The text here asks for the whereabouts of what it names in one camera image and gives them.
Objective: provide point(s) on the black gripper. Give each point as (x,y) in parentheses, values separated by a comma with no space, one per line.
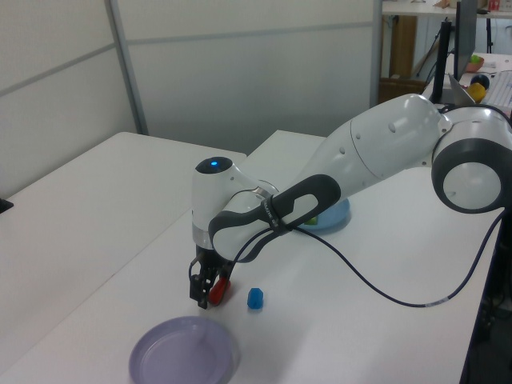
(210,260)

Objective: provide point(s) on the red cylinder block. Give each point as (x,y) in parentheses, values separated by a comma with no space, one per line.
(219,292)

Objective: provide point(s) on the blue hexagonal block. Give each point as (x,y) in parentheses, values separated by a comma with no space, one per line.
(255,299)

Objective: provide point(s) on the green rectangular block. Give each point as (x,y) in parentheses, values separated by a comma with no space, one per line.
(312,220)

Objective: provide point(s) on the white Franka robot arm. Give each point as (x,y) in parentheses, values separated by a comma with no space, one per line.
(380,140)

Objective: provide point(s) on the purple plate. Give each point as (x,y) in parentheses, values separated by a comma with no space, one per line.
(182,354)

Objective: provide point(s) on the blue plate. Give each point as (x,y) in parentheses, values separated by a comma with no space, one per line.
(334,218)

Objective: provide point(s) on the wooden cabinet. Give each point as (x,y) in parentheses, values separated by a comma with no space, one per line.
(403,46)

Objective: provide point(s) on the black monitor stand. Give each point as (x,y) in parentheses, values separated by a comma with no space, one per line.
(442,60)

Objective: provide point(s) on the yellow ball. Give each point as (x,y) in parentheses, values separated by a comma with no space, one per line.
(478,93)

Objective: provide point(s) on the dark blue ball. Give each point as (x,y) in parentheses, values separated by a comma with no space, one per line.
(483,80)

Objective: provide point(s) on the orange bowl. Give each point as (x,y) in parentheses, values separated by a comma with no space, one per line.
(475,64)

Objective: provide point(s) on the white desk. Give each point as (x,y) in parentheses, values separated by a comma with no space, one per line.
(424,9)

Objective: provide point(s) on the black monitor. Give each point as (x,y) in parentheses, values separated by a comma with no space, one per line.
(466,36)

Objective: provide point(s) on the black table frame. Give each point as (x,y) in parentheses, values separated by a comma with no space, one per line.
(486,320)

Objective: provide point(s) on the grey partition post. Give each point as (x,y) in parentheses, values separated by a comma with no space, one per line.
(377,52)

